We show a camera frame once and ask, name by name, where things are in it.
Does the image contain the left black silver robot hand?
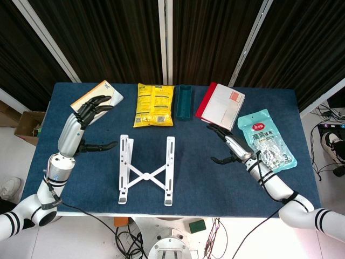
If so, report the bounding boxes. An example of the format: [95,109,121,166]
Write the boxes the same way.
[57,94,119,159]

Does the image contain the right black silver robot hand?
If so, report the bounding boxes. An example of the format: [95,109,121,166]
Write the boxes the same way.
[206,123,256,165]

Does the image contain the white folding laptop stand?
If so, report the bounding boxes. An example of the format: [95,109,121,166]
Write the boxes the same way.
[118,134,176,207]

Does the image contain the grey round robot base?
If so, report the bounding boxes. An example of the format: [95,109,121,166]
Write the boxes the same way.
[147,228,199,259]

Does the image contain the light blue product pouch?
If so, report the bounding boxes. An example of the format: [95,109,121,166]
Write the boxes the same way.
[237,108,298,178]

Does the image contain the blue table cloth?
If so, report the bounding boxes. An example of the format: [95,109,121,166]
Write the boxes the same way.
[19,82,323,218]

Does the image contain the white spiral notebook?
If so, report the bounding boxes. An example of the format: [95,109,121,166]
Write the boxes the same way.
[201,83,246,132]

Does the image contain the open cardboard box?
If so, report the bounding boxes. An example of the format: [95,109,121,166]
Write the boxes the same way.
[13,110,46,147]

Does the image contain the red cover notebook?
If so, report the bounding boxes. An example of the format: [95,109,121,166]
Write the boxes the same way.
[195,81,218,119]

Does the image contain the cream paperback book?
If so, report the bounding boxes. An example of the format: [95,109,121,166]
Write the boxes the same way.
[70,80,125,126]

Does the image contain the flat brown cardboard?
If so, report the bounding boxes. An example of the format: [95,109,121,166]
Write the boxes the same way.
[0,100,22,127]

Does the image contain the teal plastic tray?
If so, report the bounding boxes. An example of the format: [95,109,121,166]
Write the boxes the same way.
[176,84,194,122]

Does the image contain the black pleated curtain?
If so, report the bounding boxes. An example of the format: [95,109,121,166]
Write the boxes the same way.
[234,0,345,111]
[0,0,73,111]
[28,0,165,84]
[172,0,261,87]

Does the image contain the green foam block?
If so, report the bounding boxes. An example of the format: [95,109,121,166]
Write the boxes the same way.
[188,220,207,234]

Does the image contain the yellow snack bag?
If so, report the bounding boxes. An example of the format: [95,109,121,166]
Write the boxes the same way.
[133,83,175,128]

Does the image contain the black and white sneaker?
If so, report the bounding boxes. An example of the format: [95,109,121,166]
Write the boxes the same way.
[322,131,345,167]

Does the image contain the black trouser leg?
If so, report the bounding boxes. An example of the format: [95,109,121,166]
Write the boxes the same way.
[0,199,17,214]

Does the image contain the orange block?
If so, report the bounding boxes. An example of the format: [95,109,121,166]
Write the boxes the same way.
[113,217,132,227]

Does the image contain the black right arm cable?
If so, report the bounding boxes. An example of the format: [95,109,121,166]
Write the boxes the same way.
[231,151,297,259]

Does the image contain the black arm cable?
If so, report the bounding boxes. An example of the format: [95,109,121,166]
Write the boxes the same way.
[231,151,297,259]
[44,169,119,245]

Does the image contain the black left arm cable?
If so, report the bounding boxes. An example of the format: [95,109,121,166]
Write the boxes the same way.
[44,169,119,245]

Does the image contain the red wire bundle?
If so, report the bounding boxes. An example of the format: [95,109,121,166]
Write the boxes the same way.
[203,217,230,259]

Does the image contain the white metal frame post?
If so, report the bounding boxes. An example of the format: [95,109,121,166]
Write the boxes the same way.
[229,0,273,87]
[157,0,175,85]
[12,0,81,83]

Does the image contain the black cables with adapter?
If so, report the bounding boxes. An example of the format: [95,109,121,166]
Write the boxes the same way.
[309,104,345,181]

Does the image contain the black floor cable bundle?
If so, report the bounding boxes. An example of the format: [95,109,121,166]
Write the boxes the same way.
[115,226,148,259]

